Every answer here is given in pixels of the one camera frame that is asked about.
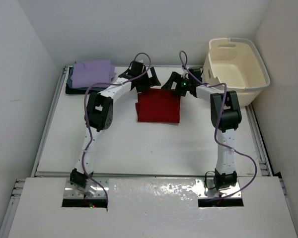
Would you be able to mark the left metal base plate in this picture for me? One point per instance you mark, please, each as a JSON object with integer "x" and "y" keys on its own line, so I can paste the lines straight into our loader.
{"x": 74, "y": 191}

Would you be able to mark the cream laundry basket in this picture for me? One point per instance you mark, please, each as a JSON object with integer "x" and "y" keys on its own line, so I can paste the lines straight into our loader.
{"x": 237, "y": 63}

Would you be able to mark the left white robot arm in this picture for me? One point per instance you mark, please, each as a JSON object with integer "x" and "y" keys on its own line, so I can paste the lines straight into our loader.
{"x": 98, "y": 114}

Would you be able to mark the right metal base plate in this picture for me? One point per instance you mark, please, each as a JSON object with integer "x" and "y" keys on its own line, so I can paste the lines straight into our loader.
{"x": 204, "y": 191}

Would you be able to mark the metal base plate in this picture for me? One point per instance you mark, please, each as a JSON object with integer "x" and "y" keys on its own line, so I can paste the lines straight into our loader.
{"x": 204, "y": 191}
{"x": 74, "y": 191}

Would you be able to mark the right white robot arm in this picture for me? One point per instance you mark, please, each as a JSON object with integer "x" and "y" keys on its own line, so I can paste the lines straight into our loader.
{"x": 225, "y": 118}

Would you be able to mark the black t shirt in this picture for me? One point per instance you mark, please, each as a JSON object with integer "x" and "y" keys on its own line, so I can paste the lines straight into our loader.
{"x": 76, "y": 91}

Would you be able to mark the lilac cloth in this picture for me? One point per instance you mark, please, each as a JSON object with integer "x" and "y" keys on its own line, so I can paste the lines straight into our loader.
{"x": 96, "y": 73}

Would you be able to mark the blue shirt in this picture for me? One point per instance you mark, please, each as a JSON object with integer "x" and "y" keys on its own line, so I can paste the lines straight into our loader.
{"x": 70, "y": 82}

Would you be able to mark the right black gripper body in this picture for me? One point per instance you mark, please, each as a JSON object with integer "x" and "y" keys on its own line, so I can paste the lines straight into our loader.
{"x": 183, "y": 84}

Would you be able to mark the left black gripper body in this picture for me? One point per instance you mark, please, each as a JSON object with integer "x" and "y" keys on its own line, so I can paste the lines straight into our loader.
{"x": 145, "y": 82}

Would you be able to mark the red shirt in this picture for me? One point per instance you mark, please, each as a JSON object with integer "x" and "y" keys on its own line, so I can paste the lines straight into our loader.
{"x": 158, "y": 106}

